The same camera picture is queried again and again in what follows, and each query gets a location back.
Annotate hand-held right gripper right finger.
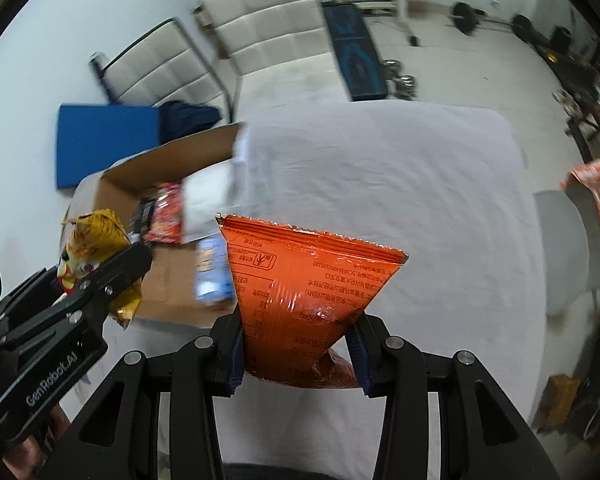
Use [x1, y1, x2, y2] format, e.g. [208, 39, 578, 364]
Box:
[345, 314, 561, 480]

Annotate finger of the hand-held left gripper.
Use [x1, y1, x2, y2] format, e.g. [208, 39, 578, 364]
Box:
[0, 267, 63, 325]
[55, 242, 154, 333]

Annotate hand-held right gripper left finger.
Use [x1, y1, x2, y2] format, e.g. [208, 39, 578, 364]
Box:
[37, 310, 246, 480]

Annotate cardboard box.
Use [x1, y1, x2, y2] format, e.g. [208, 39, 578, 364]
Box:
[60, 121, 253, 328]

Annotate yellow snack packet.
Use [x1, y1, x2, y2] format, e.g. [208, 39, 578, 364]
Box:
[61, 210, 143, 331]

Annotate black packet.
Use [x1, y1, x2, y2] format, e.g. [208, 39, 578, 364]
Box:
[127, 195, 156, 236]

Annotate red snack packet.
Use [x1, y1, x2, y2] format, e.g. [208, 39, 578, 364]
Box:
[142, 182, 186, 245]

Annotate blue white tissue pack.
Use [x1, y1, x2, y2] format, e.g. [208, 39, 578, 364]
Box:
[194, 232, 238, 306]

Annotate white soft packet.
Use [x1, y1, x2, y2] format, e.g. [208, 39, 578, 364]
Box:
[180, 162, 241, 243]

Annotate orange snack packet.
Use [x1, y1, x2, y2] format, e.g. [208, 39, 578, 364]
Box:
[215, 213, 409, 391]

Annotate person's left hand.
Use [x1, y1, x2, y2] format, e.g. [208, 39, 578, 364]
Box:
[2, 402, 73, 480]

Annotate blue foam mat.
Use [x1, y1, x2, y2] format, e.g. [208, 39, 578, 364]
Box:
[56, 104, 163, 191]

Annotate brown cardboard carton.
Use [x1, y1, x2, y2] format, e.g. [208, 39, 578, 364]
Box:
[537, 374, 581, 433]

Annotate dark blue garment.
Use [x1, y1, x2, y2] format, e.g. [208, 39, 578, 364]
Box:
[159, 101, 221, 141]

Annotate grey table cloth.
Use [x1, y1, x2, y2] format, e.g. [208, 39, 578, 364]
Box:
[55, 100, 548, 480]

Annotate white padded chair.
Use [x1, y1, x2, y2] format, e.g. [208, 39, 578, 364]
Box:
[90, 17, 241, 126]
[195, 0, 353, 111]

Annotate grey office chair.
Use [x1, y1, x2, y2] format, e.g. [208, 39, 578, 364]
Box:
[534, 180, 600, 317]

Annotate black blue weight bench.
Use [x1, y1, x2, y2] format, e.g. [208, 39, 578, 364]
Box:
[322, 2, 388, 102]

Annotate dark wooden chair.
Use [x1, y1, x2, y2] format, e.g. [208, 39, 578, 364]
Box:
[565, 95, 600, 161]

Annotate short barbell with black plates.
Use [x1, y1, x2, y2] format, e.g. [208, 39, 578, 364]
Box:
[450, 2, 533, 36]

